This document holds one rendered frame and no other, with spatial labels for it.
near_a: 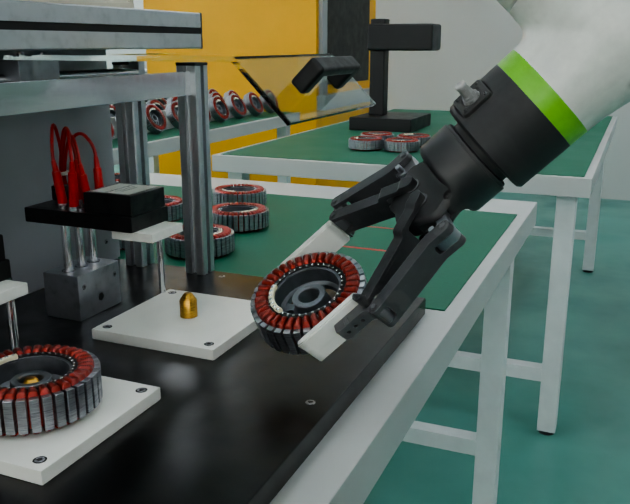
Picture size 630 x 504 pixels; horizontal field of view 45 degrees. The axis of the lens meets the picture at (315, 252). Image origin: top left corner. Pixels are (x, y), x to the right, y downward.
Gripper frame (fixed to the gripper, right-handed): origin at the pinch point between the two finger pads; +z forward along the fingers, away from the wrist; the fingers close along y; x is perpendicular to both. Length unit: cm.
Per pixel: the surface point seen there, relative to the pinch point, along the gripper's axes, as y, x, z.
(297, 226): -61, 28, 17
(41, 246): -29.8, -13.5, 29.4
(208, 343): -3.4, -1.9, 12.4
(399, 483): -64, 104, 55
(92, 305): -16.5, -8.3, 24.3
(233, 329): -6.8, 1.0, 11.4
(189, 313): -10.9, -1.8, 15.0
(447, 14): -479, 217, -39
